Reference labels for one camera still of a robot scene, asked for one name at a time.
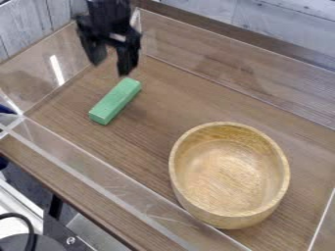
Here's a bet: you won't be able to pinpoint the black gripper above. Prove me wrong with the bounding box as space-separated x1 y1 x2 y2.
76 0 141 76

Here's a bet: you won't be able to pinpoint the green rectangular block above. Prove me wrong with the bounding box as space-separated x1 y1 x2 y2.
89 77 141 126

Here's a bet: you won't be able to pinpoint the brown wooden bowl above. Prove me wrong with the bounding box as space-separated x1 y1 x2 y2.
168 122 290 229

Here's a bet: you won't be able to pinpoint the clear acrylic tray walls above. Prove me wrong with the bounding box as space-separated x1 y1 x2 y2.
0 5 335 251

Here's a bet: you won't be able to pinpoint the black table leg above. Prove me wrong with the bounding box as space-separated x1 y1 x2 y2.
48 195 62 220

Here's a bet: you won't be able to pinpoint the black cable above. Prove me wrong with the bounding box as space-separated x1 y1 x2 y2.
0 212 36 251

